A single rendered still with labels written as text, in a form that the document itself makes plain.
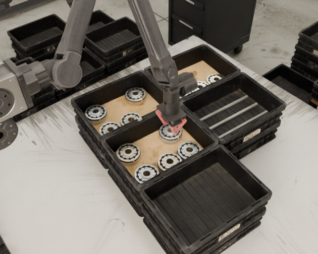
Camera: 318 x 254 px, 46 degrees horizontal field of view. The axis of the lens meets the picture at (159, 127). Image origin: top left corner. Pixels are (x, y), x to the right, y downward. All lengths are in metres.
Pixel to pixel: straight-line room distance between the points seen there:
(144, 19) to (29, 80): 0.40
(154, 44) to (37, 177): 0.90
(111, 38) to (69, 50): 1.89
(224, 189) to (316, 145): 0.62
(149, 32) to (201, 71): 0.89
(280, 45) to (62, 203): 2.80
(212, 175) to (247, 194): 0.16
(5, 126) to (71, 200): 0.48
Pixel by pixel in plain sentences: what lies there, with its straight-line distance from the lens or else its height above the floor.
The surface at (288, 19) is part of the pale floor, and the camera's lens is 4.33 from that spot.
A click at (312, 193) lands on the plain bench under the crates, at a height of 0.70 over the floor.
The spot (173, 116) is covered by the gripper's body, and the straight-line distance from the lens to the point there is 1.32.
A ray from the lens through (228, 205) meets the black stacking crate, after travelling 1.50.
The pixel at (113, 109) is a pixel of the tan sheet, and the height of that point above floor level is 0.83.
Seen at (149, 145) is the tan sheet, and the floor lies 0.83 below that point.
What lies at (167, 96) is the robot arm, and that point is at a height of 1.24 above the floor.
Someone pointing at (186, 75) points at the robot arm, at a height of 1.28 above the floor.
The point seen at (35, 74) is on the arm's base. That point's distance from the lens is 1.04.
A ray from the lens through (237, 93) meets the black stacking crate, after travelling 1.95.
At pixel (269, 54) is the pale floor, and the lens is 3.74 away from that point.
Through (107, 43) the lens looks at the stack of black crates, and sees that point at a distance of 2.91.
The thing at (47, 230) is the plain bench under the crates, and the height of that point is 0.70.
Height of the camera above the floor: 2.09
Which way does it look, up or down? 46 degrees down
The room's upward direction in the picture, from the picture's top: 1 degrees counter-clockwise
